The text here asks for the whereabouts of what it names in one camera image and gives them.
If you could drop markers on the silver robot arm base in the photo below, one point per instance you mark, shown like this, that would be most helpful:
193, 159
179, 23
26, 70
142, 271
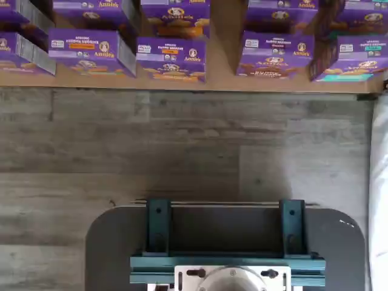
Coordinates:
232, 280

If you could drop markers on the purple Annie's box orange label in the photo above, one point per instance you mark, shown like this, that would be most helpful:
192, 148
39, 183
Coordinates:
171, 60
88, 51

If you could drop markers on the brown wooden shelf board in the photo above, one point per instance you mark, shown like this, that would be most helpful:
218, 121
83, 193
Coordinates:
222, 60

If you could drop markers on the purple Annie's box brown bunnies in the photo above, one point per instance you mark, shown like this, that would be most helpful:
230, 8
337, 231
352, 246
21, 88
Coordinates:
276, 57

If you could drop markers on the purple Annie's snack box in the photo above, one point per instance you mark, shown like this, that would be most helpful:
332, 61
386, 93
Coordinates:
12, 57
91, 13
12, 12
282, 16
175, 18
357, 18

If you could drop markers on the purple Annie's box teal label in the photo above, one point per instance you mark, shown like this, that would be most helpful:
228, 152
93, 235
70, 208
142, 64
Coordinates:
354, 60

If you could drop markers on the teal metal crossbeam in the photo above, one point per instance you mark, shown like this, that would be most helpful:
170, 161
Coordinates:
151, 268

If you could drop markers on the white mounting plate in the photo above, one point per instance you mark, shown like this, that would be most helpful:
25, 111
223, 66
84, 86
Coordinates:
185, 277

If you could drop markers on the white plastic sheet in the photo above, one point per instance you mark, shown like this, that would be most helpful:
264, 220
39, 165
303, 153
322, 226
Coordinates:
380, 182

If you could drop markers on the thin metal rail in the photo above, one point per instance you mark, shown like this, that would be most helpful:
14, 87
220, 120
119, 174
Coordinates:
224, 203

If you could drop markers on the teal metal bracket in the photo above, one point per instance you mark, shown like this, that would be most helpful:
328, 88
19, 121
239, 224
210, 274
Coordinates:
158, 227
292, 227

